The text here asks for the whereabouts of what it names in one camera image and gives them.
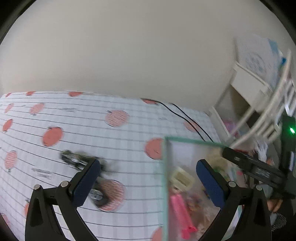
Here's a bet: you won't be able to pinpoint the white shelf rack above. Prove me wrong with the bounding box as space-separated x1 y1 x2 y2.
209 51 295 149

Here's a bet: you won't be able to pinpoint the right hand in black glove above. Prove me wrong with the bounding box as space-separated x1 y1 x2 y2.
267 199 295 234

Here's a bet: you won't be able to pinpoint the green translucent toy airplane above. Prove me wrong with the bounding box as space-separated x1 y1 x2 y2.
214 167 230 181

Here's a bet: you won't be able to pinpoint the cream knitted scrunchie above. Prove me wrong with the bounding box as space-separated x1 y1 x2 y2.
206 148 228 172

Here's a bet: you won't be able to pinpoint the pink hair roller clip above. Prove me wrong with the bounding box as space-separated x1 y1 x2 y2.
168 191 197 240

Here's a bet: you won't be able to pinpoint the teal shallow cardboard box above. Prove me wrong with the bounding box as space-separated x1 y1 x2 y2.
162 137 243 240

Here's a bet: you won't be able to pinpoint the fruit print grid bedsheet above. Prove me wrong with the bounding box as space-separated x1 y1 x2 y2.
1 91 219 240

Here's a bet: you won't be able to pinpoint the black silver action figure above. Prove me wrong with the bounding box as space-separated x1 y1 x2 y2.
60 150 119 173

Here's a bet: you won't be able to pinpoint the cotton swabs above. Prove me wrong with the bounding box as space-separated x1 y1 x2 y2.
196 206 220 240

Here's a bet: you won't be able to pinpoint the white booklet with round emblem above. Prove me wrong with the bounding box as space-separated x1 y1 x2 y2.
236 34 282 90

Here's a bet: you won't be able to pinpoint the black cable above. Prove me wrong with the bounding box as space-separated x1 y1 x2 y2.
157 101 213 142

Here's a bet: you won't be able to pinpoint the black toy car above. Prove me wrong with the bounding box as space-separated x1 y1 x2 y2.
88 177 109 208

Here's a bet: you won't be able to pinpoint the cream plastic hair claw clip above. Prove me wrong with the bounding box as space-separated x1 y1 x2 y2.
169 167 195 193

